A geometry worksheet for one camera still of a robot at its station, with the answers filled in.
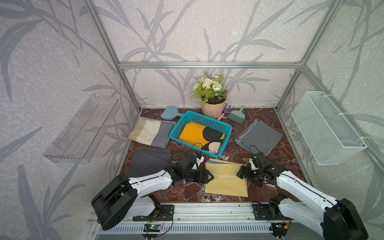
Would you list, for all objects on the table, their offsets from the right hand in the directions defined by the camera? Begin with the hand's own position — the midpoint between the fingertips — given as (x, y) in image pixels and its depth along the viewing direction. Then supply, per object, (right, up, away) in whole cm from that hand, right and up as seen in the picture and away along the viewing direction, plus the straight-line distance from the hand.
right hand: (241, 175), depth 84 cm
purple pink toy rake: (-4, +39, +35) cm, 52 cm away
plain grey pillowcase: (+16, +20, +18) cm, 32 cm away
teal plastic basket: (-28, +34, +21) cm, 49 cm away
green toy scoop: (+5, +35, +31) cm, 47 cm away
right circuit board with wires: (+15, -21, -13) cm, 29 cm away
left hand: (-19, 0, -4) cm, 20 cm away
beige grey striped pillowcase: (-56, +23, +21) cm, 64 cm away
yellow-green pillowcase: (-9, -3, -1) cm, 10 cm away
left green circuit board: (-46, -20, -13) cm, 52 cm away
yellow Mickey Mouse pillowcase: (-19, +19, +15) cm, 31 cm away
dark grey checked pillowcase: (-56, +7, +7) cm, 57 cm away
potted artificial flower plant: (-16, +48, +7) cm, 51 cm away
